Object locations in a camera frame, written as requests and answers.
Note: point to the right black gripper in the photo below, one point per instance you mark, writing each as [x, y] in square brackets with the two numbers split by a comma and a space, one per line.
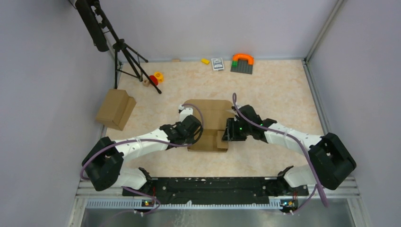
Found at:
[230, 134]

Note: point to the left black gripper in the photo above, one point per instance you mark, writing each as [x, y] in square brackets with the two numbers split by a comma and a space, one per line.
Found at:
[190, 139]

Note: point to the brown cardboard box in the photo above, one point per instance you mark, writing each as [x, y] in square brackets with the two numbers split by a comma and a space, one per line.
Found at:
[213, 114]
[115, 109]

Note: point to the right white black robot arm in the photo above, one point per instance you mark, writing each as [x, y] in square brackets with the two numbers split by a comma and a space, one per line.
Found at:
[329, 162]

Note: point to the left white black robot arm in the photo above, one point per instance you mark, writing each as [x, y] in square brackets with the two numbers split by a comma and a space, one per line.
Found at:
[104, 164]

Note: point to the playing card deck box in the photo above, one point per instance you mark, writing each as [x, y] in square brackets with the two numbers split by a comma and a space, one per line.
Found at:
[217, 64]

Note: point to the folded brown cardboard box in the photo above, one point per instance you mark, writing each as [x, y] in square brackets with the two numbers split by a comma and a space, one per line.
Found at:
[115, 109]

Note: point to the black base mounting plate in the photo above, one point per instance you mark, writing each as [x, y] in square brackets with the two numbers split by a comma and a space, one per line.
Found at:
[220, 190]

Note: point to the yellow round toy disc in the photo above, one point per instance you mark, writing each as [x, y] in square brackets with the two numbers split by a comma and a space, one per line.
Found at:
[159, 76]

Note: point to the red round toy disc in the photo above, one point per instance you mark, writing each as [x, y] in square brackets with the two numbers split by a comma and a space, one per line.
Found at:
[153, 79]

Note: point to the grey building baseplate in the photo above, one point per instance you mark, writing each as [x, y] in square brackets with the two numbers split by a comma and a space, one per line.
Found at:
[242, 67]

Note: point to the yellow small block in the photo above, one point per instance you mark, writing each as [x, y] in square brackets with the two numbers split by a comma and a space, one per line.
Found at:
[205, 61]

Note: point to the orange arch block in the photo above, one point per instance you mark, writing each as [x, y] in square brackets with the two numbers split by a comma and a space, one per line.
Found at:
[243, 56]

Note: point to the aluminium frame rail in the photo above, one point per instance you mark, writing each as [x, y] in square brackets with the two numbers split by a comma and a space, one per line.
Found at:
[121, 199]

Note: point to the black camera tripod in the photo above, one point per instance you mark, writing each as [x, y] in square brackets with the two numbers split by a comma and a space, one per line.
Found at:
[98, 25]

